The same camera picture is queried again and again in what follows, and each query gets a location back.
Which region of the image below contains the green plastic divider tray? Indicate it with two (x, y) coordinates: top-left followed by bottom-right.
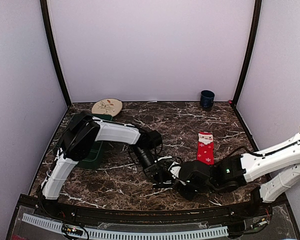
(73, 111), (113, 170)

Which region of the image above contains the dark blue mug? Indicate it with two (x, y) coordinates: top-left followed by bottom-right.
(200, 90), (215, 112)

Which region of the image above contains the red Santa Christmas sock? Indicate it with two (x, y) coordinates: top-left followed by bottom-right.
(196, 131), (214, 165)

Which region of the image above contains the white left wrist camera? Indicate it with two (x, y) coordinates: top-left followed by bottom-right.
(157, 155), (173, 162)

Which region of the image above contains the left black frame post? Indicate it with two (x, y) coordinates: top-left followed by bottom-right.
(39, 0), (72, 108)

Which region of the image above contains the beige decorated plate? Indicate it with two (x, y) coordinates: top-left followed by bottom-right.
(91, 98), (123, 117)

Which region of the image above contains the black frame post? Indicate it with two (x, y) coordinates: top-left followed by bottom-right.
(232, 0), (262, 107)
(39, 0), (72, 108)

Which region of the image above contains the white slotted cable duct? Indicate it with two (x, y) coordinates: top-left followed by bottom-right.
(21, 213), (229, 240)

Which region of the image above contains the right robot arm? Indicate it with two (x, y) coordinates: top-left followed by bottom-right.
(169, 129), (300, 217)

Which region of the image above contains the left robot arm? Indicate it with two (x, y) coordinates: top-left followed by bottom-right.
(37, 111), (174, 218)

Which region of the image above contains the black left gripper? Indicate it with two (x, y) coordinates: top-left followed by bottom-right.
(131, 144), (163, 187)

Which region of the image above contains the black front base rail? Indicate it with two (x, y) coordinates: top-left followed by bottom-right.
(34, 193), (273, 225)

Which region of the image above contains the right black frame post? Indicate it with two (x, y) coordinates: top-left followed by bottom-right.
(232, 0), (262, 107)

